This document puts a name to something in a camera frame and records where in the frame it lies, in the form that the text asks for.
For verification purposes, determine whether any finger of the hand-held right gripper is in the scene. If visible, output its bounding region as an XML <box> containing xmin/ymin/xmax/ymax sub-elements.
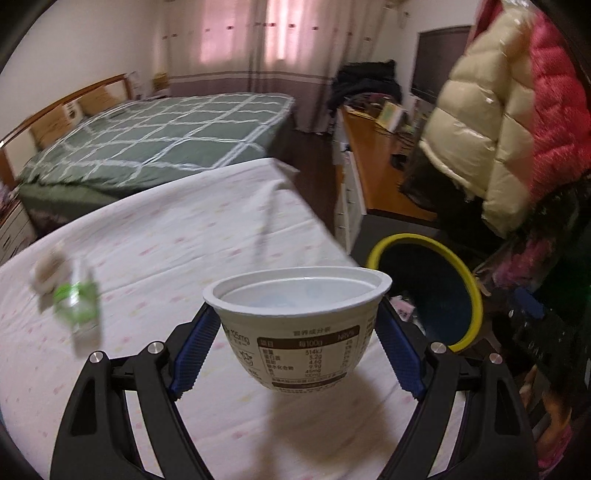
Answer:
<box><xmin>507</xmin><ymin>286</ymin><xmax>575</xmax><ymax>367</ymax></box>

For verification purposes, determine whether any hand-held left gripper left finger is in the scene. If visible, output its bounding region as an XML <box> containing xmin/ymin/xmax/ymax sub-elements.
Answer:
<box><xmin>50</xmin><ymin>305</ymin><xmax>222</xmax><ymax>480</ymax></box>

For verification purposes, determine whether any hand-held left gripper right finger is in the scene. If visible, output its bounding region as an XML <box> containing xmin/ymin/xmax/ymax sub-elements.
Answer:
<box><xmin>376</xmin><ymin>298</ymin><xmax>539</xmax><ymax>480</ymax></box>

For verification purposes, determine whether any yellow rimmed trash bin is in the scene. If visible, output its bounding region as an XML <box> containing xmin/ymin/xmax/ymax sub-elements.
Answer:
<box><xmin>365</xmin><ymin>234</ymin><xmax>483</xmax><ymax>354</ymax></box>

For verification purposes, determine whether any white plastic yogurt cup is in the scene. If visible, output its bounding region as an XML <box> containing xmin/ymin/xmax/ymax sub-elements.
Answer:
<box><xmin>202</xmin><ymin>267</ymin><xmax>393</xmax><ymax>395</ymax></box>

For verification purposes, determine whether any person's right forearm pink sleeve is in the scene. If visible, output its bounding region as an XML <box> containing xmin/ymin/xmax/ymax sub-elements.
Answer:
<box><xmin>545</xmin><ymin>392</ymin><xmax>578</xmax><ymax>469</ymax></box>

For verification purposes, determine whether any green white label bottle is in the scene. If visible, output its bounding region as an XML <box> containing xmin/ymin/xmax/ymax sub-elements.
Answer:
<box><xmin>53</xmin><ymin>258</ymin><xmax>100</xmax><ymax>347</ymax></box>

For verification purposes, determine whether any crumpled white tissue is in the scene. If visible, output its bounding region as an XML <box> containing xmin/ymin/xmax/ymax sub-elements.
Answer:
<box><xmin>30</xmin><ymin>247</ymin><xmax>70</xmax><ymax>296</ymax></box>

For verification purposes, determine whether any cream puffer jacket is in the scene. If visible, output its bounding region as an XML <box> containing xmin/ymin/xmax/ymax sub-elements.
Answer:
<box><xmin>419</xmin><ymin>4</ymin><xmax>550</xmax><ymax>238</ymax></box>

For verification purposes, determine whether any wooden desk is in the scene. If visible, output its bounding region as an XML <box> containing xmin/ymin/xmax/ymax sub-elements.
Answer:
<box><xmin>335</xmin><ymin>105</ymin><xmax>439</xmax><ymax>252</ymax></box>

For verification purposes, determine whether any pink puffer jacket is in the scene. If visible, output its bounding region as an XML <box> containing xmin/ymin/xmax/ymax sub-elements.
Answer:
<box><xmin>529</xmin><ymin>14</ymin><xmax>591</xmax><ymax>199</ymax></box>

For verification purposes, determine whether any white nightstand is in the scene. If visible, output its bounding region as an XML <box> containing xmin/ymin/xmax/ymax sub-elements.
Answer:
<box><xmin>0</xmin><ymin>198</ymin><xmax>38</xmax><ymax>266</ymax></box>

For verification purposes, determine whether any bed with green plaid cover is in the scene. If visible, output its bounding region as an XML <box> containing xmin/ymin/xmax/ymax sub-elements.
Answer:
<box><xmin>16</xmin><ymin>92</ymin><xmax>296</xmax><ymax>227</ymax></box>

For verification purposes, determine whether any green printed box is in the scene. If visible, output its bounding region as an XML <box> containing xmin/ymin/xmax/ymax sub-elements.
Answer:
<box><xmin>379</xmin><ymin>102</ymin><xmax>407</xmax><ymax>132</ymax></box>

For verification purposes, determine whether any black television screen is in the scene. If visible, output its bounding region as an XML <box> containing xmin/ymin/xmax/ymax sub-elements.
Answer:
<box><xmin>411</xmin><ymin>28</ymin><xmax>472</xmax><ymax>104</ymax></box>

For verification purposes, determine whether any brown pillow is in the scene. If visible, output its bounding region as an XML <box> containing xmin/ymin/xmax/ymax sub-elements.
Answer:
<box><xmin>30</xmin><ymin>111</ymin><xmax>68</xmax><ymax>148</ymax></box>
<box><xmin>79</xmin><ymin>90</ymin><xmax>116</xmax><ymax>116</ymax></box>

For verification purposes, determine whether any pile of dark clothes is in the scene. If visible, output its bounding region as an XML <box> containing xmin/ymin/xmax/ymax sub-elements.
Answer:
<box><xmin>325</xmin><ymin>60</ymin><xmax>402</xmax><ymax>116</ymax></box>

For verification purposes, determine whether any wooden headboard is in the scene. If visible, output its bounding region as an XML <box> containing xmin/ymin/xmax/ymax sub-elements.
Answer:
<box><xmin>0</xmin><ymin>74</ymin><xmax>132</xmax><ymax>185</ymax></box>

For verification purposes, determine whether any pink curtain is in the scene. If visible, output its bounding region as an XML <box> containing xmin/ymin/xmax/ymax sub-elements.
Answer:
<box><xmin>168</xmin><ymin>0</ymin><xmax>407</xmax><ymax>130</ymax></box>

